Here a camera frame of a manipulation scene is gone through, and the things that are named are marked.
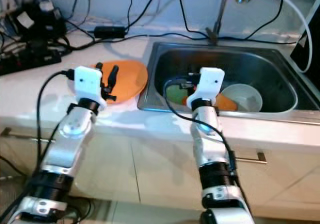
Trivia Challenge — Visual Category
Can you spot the orange plastic plate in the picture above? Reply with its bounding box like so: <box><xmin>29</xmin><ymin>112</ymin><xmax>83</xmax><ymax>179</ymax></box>
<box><xmin>87</xmin><ymin>60</ymin><xmax>148</xmax><ymax>104</ymax></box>

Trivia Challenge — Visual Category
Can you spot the green plastic plate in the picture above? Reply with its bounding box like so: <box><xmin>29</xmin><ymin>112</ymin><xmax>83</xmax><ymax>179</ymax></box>
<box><xmin>166</xmin><ymin>84</ymin><xmax>196</xmax><ymax>105</ymax></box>

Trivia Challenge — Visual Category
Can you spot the small black power adapter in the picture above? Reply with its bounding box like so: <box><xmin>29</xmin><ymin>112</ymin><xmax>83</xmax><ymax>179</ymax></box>
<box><xmin>94</xmin><ymin>25</ymin><xmax>127</xmax><ymax>39</ymax></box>

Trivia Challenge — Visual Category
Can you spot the metal sink faucet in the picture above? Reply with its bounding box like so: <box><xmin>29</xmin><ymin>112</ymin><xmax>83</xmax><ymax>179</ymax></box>
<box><xmin>205</xmin><ymin>0</ymin><xmax>263</xmax><ymax>45</ymax></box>

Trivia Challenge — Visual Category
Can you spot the translucent grey bowl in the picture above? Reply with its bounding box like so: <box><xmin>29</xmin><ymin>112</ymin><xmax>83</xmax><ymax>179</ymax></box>
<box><xmin>221</xmin><ymin>83</ymin><xmax>263</xmax><ymax>113</ymax></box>

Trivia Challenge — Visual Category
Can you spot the stainless steel sink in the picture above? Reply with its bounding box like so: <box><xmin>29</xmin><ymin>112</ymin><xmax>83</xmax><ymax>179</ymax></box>
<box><xmin>137</xmin><ymin>40</ymin><xmax>320</xmax><ymax>125</ymax></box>

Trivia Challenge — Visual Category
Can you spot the black power strip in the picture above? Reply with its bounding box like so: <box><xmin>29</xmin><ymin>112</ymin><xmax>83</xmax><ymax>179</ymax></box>
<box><xmin>0</xmin><ymin>46</ymin><xmax>63</xmax><ymax>76</ymax></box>

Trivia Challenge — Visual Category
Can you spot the black charger with white labels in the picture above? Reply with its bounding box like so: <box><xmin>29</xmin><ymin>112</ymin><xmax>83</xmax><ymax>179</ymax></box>
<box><xmin>10</xmin><ymin>0</ymin><xmax>68</xmax><ymax>41</ymax></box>

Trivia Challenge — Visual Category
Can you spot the white plug adapter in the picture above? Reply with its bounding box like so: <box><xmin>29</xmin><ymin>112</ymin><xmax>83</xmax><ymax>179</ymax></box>
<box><xmin>40</xmin><ymin>1</ymin><xmax>55</xmax><ymax>13</ymax></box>

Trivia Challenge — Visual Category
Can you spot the black appliance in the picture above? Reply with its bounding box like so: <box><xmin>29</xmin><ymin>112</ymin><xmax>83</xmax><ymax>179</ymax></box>
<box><xmin>290</xmin><ymin>11</ymin><xmax>320</xmax><ymax>77</ymax></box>

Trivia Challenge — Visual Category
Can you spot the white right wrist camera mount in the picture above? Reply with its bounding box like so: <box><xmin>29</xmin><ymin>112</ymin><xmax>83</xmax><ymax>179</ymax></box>
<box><xmin>187</xmin><ymin>67</ymin><xmax>226</xmax><ymax>107</ymax></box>

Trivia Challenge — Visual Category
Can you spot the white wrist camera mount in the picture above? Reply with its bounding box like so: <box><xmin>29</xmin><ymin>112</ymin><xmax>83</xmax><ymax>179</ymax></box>
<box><xmin>187</xmin><ymin>67</ymin><xmax>226</xmax><ymax>107</ymax></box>
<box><xmin>74</xmin><ymin>65</ymin><xmax>107</xmax><ymax>110</ymax></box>

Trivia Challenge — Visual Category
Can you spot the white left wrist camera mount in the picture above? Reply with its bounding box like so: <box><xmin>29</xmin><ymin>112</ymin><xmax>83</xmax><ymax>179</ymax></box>
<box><xmin>74</xmin><ymin>65</ymin><xmax>107</xmax><ymax>110</ymax></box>

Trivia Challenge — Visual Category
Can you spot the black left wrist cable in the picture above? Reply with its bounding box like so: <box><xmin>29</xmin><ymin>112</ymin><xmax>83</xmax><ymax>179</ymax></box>
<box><xmin>35</xmin><ymin>70</ymin><xmax>78</xmax><ymax>160</ymax></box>

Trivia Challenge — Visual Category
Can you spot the white faucet hose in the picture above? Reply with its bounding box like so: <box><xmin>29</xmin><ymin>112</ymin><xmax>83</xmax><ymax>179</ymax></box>
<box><xmin>262</xmin><ymin>0</ymin><xmax>316</xmax><ymax>75</ymax></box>

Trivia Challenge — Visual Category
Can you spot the wire grille floor fan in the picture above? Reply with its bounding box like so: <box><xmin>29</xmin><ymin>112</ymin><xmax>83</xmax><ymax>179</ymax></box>
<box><xmin>0</xmin><ymin>176</ymin><xmax>31</xmax><ymax>224</ymax></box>

